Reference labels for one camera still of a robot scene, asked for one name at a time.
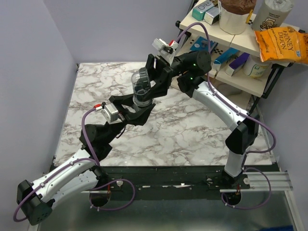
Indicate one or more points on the aluminium frame rail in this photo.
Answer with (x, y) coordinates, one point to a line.
(252, 181)

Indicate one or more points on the grey cylindrical canister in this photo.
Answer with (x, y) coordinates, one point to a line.
(271, 14)

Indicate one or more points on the orange honey dijon chip bag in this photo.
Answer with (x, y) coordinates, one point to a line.
(283, 44)

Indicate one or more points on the white round container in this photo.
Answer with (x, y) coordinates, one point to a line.
(254, 67)

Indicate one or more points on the clear plastic pipe fitting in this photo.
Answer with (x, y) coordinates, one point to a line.
(141, 85)

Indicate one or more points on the white tub brown lid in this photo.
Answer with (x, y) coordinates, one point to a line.
(233, 15)

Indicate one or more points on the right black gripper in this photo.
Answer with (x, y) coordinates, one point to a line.
(160, 88)

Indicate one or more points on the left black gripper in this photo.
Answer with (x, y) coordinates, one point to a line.
(134, 119)

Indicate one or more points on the silver small box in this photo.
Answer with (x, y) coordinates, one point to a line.
(211, 16)

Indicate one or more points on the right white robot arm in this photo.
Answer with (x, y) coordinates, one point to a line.
(190, 70)

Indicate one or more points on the purple white carton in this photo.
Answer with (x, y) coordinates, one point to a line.
(236, 64)

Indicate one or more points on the blue white carton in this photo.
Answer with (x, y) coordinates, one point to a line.
(220, 60)

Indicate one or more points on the cream tiered shelf rack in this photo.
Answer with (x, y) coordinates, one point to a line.
(235, 58)

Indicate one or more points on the teal green box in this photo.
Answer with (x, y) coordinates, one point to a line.
(198, 12)

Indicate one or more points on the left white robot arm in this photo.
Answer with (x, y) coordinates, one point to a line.
(82, 171)

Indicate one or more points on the blue product box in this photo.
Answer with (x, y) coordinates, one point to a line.
(201, 44)

